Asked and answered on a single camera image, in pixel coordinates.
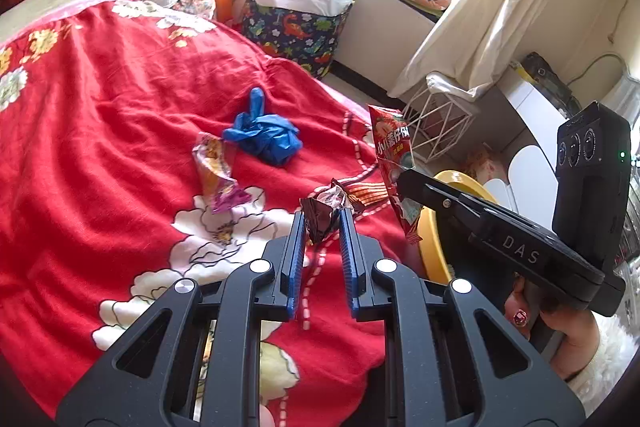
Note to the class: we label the cream curtain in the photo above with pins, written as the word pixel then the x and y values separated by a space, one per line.
pixel 490 7

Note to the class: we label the beige blanket with pink border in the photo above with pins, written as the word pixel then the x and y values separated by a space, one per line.
pixel 40 9

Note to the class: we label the yellow plastic basin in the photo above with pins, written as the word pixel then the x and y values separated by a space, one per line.
pixel 430 247

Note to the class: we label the person's right hand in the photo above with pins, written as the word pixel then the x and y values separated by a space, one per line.
pixel 575 337

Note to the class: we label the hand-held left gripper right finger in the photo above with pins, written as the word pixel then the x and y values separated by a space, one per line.
pixel 347 257

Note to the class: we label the white chair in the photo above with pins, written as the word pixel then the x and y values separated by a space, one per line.
pixel 530 172

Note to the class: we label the purple orange snack wrapper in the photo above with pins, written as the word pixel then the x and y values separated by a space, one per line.
pixel 220 182

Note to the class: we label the white desk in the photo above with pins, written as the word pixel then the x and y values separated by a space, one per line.
pixel 530 107

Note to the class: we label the dinosaur print storage bag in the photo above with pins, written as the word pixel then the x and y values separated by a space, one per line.
pixel 295 32

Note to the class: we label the red snack packet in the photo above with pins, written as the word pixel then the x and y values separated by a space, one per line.
pixel 395 137

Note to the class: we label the person's right forearm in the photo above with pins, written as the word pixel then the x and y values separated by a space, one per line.
pixel 607 367

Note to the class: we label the dark foil wrapper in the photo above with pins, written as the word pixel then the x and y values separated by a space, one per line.
pixel 322 212

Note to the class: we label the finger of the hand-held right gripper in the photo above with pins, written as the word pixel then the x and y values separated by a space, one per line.
pixel 430 192

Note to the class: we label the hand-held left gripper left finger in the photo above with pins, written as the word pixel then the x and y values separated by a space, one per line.
pixel 295 257

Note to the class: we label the blue rubber glove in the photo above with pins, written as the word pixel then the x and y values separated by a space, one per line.
pixel 265 137

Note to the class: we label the red floral blanket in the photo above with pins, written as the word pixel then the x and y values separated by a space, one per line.
pixel 125 132

